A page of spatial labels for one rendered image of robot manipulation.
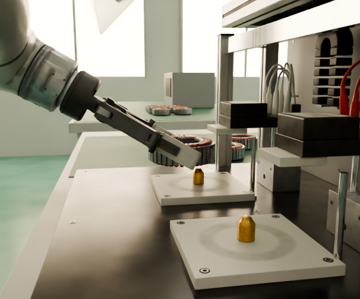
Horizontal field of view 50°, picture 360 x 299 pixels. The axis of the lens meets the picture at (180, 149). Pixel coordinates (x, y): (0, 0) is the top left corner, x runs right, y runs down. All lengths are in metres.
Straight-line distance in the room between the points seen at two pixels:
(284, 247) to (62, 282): 0.23
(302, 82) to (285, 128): 0.42
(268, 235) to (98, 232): 0.21
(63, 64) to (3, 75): 0.08
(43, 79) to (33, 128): 4.65
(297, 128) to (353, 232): 0.14
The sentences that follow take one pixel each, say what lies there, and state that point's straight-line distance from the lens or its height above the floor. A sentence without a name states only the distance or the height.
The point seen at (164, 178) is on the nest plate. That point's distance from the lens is 0.71.
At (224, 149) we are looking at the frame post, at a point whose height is 0.81.
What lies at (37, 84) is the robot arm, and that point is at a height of 0.95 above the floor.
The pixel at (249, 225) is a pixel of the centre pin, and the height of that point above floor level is 0.80.
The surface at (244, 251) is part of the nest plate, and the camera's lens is 0.42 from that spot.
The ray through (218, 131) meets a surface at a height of 0.88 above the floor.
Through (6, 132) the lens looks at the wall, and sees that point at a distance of 5.31.
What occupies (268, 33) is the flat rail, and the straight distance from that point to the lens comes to 0.63.
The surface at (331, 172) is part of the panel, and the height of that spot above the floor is 0.79.
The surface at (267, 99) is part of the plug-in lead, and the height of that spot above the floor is 0.92.
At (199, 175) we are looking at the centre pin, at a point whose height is 0.80.
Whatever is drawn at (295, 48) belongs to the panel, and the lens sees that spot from 0.90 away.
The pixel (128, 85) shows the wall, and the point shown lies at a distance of 5.12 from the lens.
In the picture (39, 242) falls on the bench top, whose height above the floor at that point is 0.75.
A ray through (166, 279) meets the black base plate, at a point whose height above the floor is 0.77.
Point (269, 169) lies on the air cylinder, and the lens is 0.69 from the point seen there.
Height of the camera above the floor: 0.96
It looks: 10 degrees down
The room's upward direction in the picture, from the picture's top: straight up
